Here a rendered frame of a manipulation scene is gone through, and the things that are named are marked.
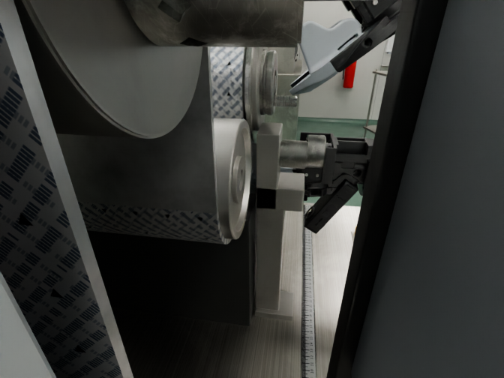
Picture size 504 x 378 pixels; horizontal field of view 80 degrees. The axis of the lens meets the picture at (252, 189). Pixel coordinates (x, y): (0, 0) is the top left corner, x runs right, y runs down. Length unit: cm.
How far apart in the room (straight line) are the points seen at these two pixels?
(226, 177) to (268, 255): 22
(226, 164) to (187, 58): 10
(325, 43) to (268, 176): 16
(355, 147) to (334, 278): 25
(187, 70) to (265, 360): 40
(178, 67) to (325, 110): 489
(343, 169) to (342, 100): 456
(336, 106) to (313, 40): 470
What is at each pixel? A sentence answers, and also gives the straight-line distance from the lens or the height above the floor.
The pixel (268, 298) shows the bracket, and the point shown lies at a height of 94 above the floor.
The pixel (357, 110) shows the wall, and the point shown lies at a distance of 509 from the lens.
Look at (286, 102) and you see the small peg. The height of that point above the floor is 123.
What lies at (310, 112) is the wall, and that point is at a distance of 503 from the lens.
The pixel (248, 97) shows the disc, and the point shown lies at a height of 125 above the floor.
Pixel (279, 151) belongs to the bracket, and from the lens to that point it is 35.
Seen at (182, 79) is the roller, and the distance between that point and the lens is 17.
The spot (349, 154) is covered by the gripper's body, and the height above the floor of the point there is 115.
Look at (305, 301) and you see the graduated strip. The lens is 55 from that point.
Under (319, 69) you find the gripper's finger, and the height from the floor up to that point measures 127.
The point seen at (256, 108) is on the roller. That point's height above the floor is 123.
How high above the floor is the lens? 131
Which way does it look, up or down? 28 degrees down
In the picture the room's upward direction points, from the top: straight up
